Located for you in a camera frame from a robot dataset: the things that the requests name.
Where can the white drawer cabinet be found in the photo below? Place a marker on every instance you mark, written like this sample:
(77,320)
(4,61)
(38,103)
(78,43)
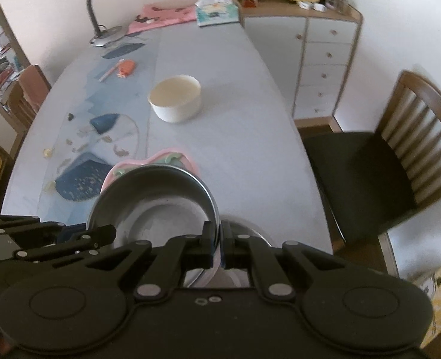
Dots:
(307,52)

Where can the orange correction tape dispenser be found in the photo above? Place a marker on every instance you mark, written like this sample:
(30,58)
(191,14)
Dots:
(126,68)

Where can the pink patterned cloth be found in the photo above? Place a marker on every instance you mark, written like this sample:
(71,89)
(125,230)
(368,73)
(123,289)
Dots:
(152,17)

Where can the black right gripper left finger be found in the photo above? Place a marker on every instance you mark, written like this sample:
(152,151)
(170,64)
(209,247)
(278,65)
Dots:
(173,260)

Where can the cream ceramic bowl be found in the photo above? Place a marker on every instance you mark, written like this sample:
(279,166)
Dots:
(176,99)

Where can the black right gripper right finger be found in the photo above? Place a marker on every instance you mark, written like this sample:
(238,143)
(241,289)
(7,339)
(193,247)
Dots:
(245,252)

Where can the yellow table corner pad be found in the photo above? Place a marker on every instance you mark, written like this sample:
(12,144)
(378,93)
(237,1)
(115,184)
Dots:
(47,153)

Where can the yellow patterned box on floor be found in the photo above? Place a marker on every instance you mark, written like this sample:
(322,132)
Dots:
(430,283)

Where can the steel bowl at right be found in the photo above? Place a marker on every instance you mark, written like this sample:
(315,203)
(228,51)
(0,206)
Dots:
(241,226)

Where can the tissue box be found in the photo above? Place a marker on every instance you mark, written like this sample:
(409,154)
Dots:
(216,12)

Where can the wooden chair dark seat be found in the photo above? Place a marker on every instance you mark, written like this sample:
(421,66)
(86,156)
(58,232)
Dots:
(371,181)

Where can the wooden chair with pink cloth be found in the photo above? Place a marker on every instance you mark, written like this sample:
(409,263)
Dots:
(27,96)

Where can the pink steel bowl with handle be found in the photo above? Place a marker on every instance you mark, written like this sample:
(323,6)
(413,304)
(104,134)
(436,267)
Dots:
(148,205)

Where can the pink pen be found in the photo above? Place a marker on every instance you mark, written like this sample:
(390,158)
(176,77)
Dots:
(111,70)

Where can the white charger on cabinet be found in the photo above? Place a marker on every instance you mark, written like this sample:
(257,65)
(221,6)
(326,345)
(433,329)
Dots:
(319,7)

